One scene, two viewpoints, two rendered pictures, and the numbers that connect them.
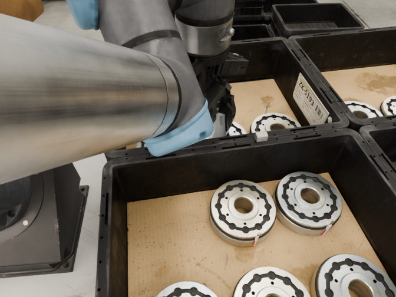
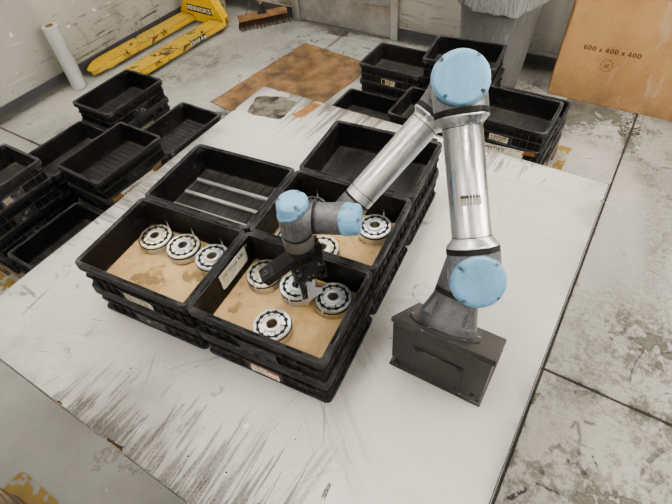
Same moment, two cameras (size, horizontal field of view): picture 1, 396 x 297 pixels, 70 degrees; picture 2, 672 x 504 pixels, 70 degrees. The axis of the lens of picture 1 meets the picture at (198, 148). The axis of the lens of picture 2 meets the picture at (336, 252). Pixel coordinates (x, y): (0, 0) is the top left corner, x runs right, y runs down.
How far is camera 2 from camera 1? 1.28 m
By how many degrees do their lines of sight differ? 76
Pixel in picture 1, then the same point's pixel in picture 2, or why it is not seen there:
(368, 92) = (167, 277)
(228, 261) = (343, 242)
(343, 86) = (173, 290)
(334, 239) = not seen: hidden behind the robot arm
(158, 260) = (371, 256)
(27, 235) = not seen: hidden behind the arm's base
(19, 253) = not seen: hidden behind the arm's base
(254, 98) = (240, 315)
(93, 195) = (388, 354)
